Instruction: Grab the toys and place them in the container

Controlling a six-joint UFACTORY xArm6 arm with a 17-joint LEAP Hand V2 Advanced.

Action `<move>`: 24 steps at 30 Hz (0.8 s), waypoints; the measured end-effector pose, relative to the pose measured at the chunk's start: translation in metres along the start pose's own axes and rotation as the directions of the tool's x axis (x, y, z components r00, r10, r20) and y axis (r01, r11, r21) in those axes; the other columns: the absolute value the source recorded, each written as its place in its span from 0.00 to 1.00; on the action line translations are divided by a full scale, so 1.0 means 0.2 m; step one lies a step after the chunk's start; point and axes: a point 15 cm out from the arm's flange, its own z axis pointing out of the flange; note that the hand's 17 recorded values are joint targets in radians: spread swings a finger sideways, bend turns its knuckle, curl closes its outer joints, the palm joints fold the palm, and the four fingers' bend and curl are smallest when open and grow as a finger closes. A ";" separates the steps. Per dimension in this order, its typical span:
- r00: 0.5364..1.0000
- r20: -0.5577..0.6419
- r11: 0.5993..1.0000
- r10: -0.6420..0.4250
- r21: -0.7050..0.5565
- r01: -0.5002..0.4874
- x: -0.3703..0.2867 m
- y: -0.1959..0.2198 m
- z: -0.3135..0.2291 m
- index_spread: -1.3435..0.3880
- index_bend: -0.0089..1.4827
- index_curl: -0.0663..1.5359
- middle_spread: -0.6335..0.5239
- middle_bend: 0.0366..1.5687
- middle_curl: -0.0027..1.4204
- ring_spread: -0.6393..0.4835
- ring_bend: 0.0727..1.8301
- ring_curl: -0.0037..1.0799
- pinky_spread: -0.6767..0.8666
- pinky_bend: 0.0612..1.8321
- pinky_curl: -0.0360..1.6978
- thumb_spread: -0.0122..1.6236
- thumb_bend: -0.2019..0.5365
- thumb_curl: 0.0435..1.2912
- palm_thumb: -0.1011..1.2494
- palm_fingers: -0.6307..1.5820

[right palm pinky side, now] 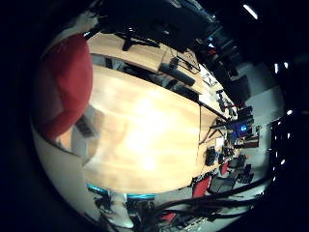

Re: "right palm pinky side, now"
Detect black cylinder speaker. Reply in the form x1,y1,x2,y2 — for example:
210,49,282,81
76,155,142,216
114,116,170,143
158,62,197,87

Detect small red office chair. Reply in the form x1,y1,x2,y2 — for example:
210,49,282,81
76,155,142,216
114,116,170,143
219,160,230,176

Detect large black monitor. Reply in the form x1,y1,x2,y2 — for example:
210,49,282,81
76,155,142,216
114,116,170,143
96,0,213,52

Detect pink round plush toy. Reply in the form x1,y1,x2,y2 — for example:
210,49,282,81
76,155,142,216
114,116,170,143
36,33,95,141

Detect large red office chair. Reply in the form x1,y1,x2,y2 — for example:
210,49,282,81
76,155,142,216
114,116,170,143
192,175,212,198

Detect black monitor stand legs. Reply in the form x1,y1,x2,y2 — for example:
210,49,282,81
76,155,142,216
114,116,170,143
210,119,234,133

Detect black mesh office chair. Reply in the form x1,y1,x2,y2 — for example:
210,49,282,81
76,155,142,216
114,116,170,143
211,176,238,193

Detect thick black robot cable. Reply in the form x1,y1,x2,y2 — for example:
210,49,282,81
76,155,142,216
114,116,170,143
141,175,274,223

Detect blue metal rail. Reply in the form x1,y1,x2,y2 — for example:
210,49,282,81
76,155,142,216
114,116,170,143
86,183,156,201

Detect person in light clothes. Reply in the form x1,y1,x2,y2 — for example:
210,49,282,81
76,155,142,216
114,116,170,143
109,192,134,229

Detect black device on table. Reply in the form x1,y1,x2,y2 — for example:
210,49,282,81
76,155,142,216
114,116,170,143
205,146,218,167

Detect small lit blue screen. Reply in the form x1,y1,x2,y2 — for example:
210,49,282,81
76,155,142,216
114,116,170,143
237,122,251,133

